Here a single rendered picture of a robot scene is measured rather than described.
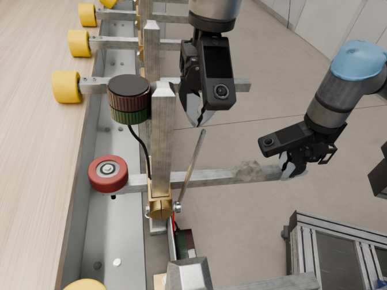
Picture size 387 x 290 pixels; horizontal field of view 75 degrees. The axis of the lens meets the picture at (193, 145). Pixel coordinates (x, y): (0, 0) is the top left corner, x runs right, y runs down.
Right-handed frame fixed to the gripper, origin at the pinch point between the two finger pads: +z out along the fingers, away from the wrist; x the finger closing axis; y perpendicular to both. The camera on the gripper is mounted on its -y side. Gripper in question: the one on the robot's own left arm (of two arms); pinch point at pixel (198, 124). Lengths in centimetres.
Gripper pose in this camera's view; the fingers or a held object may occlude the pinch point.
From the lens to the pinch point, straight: 50.7
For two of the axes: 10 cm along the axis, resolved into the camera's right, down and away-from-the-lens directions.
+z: -1.1, 7.0, 7.1
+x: -9.8, 0.5, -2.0
